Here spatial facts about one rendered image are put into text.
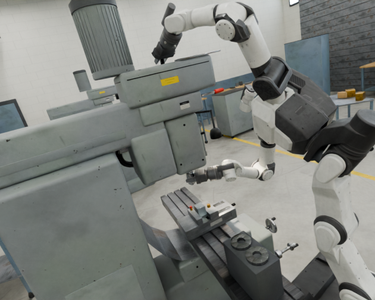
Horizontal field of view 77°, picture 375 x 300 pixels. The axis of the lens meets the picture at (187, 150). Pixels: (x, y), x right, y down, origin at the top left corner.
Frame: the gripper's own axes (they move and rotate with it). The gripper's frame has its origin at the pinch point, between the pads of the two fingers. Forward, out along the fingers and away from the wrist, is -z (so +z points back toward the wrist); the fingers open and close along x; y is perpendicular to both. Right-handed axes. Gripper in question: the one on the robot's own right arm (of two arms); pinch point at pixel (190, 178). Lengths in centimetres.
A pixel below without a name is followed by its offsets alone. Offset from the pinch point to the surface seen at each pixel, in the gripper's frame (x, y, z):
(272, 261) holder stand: 57, 14, 29
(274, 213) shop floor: -118, 124, 74
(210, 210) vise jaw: 4.5, 21.8, 7.2
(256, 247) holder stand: 50, 13, 25
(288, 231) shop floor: -83, 124, 78
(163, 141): 16.6, -30.4, -6.9
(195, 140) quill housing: 7.2, -24.7, 8.3
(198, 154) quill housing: 7.3, -16.3, 8.1
